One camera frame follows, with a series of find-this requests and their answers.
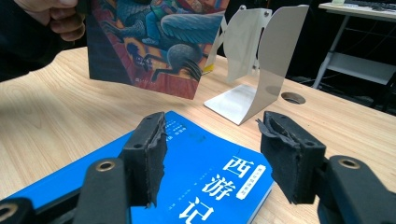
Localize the colourful illustrated book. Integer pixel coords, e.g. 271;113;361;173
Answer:
85;0;232;101

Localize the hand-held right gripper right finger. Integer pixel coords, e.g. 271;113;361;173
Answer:
255;110;327;205

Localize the metal expandable book stand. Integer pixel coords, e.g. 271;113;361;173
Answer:
204;4;311;126

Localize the white metal desk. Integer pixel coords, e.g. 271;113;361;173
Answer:
312;1;396;91

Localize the blue paperback book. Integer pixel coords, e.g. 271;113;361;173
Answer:
6;110;276;224

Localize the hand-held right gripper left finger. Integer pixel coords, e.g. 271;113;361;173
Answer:
120;111;169;208

